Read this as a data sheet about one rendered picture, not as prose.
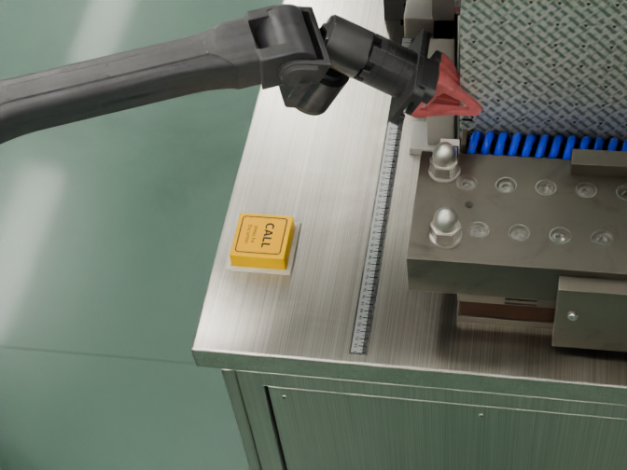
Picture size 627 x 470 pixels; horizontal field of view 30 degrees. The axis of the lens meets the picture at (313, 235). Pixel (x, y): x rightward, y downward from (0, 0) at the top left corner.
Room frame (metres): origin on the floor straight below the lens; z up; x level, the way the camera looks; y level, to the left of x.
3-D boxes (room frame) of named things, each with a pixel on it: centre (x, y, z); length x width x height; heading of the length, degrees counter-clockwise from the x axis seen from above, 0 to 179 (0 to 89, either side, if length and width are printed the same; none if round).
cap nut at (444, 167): (0.89, -0.16, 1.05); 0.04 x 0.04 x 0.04
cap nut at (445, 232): (0.79, -0.14, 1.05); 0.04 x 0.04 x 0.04
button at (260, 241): (0.92, 0.06, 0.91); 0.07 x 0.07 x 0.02; 74
